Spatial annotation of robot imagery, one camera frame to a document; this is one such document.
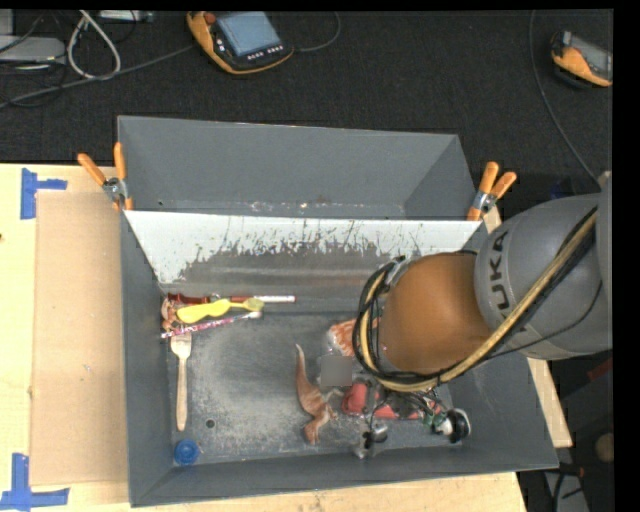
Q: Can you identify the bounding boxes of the brown cardboard board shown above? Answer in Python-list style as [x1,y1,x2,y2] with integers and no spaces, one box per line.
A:
[28,188,130,487]

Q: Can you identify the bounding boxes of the yellow plastic spoon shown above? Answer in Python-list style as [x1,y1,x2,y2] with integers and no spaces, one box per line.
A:
[176,297,265,325]

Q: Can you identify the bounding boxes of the pink glitter stick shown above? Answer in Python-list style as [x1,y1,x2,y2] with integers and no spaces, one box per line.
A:
[159,310,263,340]

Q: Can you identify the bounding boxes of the grey metal bin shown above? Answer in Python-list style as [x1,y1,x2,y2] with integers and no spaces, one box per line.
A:
[115,115,560,507]

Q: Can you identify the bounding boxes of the orange and white packet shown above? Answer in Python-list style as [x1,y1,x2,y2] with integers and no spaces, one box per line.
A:
[325,318,361,358]

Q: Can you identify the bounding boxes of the blue round cap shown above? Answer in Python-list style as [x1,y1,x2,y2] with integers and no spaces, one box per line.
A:
[173,439,200,466]

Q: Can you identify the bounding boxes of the wooden fork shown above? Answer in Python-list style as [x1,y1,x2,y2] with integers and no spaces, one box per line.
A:
[170,331,193,432]

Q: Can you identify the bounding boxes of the black cylinder on white bracket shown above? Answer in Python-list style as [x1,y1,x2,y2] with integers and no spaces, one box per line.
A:
[433,407,472,445]

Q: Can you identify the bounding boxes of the orange toy dinosaur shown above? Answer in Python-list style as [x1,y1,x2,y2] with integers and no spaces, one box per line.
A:
[293,343,340,445]

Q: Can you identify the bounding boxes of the white and orange stick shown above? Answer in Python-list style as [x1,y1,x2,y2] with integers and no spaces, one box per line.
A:
[229,294,297,305]

